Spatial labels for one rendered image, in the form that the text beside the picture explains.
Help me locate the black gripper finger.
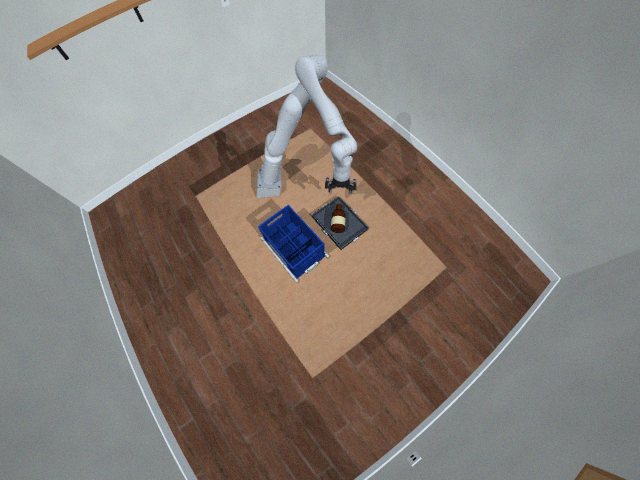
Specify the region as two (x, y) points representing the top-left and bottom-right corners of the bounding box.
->
(325, 177), (339, 194)
(343, 179), (356, 195)

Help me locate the blue crate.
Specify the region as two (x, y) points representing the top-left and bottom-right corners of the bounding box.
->
(258, 205), (325, 279)

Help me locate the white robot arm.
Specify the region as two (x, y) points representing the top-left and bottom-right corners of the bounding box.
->
(260, 55), (357, 185)

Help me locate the brown glass bottle with cream label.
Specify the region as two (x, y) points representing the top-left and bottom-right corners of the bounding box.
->
(331, 204), (346, 233)

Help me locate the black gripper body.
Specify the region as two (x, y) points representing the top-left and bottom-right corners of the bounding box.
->
(332, 177), (350, 188)

